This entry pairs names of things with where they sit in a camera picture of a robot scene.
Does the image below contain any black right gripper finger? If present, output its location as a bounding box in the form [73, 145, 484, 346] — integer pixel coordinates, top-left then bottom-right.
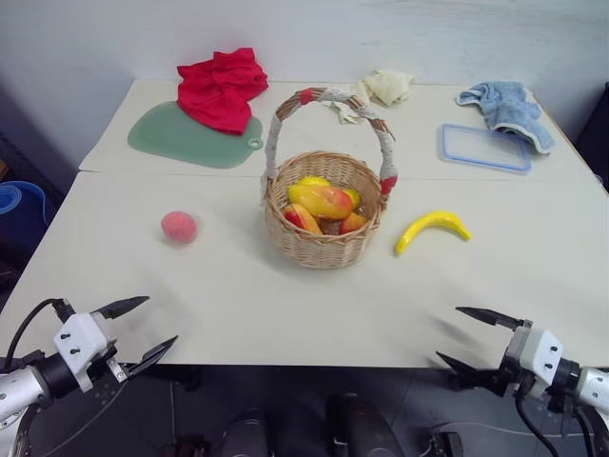
[455, 306, 522, 330]
[434, 350, 506, 397]

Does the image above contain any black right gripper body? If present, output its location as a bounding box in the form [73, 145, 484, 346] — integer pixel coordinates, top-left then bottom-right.
[494, 319, 535, 399]

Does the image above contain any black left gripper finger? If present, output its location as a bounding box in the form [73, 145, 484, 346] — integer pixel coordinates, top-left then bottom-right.
[90, 295, 151, 321]
[124, 334, 180, 379]

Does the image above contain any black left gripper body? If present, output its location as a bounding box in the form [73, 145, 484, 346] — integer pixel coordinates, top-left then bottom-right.
[96, 309, 130, 384]

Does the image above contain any pink peach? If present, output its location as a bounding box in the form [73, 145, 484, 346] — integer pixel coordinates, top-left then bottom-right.
[160, 209, 199, 246]

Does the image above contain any yellow banana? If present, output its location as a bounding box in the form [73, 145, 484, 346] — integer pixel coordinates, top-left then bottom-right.
[394, 209, 473, 257]

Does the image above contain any dark rounded shape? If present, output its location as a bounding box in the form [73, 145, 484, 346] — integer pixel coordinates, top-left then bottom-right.
[219, 406, 268, 457]

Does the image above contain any blue bucket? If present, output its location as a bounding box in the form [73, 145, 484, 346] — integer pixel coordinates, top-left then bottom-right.
[0, 179, 56, 231]

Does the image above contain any small red yellow mango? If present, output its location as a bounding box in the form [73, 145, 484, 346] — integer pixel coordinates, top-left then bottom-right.
[283, 203, 324, 236]
[338, 211, 369, 236]

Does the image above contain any clear lid with blue rim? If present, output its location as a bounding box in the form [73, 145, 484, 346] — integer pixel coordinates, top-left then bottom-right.
[438, 123, 533, 176]

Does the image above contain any green cutting board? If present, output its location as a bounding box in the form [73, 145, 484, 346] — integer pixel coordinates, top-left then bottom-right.
[126, 100, 264, 169]

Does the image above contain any large yellow red mango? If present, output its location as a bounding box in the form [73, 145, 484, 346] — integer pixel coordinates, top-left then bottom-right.
[287, 182, 356, 222]

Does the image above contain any light blue towel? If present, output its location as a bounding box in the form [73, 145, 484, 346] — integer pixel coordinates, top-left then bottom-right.
[455, 80, 557, 156]

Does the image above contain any red cloth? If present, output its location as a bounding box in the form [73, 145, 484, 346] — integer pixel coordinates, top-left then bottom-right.
[176, 46, 270, 136]

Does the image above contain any cream cloth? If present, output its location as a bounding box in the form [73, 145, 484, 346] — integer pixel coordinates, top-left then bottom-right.
[327, 69, 417, 127]

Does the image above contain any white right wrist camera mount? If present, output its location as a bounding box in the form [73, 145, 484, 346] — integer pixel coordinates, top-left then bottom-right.
[509, 326, 564, 397]

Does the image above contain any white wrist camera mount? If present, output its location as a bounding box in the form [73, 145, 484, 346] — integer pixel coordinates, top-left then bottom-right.
[509, 326, 564, 397]
[52, 311, 119, 393]

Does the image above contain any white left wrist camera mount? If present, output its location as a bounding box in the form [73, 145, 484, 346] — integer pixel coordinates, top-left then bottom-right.
[52, 311, 119, 393]

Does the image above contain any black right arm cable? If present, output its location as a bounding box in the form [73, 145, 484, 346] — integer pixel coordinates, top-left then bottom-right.
[515, 392, 563, 457]

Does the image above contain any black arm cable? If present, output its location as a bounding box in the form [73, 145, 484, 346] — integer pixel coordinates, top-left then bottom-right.
[515, 392, 563, 457]
[4, 297, 77, 364]

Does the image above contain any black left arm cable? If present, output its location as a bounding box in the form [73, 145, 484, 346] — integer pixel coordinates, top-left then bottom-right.
[4, 297, 77, 364]

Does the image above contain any wicker basket with handle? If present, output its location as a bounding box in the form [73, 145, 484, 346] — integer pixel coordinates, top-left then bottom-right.
[259, 86, 400, 270]

